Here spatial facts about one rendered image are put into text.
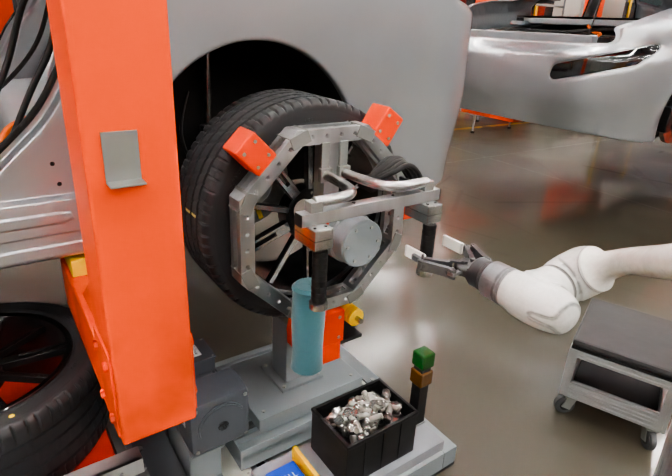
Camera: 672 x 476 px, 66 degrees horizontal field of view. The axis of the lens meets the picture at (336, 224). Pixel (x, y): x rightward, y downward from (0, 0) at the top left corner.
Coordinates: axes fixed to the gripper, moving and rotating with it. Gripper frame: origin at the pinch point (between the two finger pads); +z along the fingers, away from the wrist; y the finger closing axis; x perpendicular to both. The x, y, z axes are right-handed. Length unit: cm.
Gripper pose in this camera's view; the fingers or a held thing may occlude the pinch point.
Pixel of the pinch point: (427, 246)
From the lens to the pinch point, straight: 137.7
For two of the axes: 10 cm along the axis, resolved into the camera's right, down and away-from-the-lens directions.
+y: 8.2, -1.8, 5.4
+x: 0.4, -9.3, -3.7
